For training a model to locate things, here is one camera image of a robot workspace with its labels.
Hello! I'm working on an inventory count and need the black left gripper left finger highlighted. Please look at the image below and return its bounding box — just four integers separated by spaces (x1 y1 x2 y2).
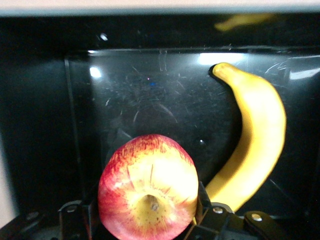
0 184 111 240

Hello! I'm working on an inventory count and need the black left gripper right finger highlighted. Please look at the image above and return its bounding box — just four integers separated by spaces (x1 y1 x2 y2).
174 182 286 240

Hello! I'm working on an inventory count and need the yellow red striped apple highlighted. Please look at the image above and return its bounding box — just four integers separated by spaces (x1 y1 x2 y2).
97 134 200 240

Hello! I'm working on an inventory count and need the yellow banana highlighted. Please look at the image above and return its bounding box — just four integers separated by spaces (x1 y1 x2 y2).
192 62 287 223

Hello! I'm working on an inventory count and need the black plastic tray box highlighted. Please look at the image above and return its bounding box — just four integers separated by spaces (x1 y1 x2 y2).
0 13 320 240

